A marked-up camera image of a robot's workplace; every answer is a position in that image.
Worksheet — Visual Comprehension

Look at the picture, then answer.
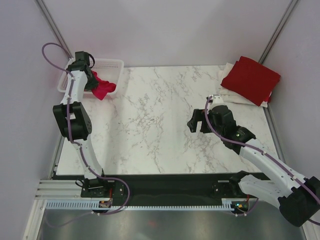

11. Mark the bright red t shirt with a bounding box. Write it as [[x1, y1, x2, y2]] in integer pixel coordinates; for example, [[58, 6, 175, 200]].
[[91, 71, 117, 101]]

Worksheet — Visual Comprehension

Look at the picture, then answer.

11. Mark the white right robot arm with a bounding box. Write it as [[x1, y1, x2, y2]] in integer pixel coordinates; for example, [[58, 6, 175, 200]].
[[187, 105, 320, 227]]

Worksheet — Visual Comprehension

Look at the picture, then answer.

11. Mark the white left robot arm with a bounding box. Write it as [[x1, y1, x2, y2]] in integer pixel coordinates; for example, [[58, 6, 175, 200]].
[[53, 51, 110, 197]]

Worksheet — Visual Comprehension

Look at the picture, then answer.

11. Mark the white plastic basket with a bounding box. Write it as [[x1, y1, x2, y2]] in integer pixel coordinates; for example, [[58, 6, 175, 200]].
[[57, 58, 125, 99]]

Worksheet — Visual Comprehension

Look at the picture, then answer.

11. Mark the cream folded t shirt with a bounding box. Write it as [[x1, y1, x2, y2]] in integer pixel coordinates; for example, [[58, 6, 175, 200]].
[[218, 63, 268, 108]]

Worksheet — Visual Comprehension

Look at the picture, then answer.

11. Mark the dark red folded t shirt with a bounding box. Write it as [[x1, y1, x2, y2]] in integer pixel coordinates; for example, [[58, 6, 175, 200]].
[[220, 56, 281, 107]]

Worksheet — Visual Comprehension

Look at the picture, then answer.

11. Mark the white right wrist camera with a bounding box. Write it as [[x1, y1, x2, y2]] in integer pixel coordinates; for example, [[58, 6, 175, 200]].
[[209, 94, 224, 105]]

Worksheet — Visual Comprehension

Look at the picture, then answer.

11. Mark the white slotted cable duct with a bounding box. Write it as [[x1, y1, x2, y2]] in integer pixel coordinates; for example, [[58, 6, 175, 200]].
[[45, 199, 249, 211]]

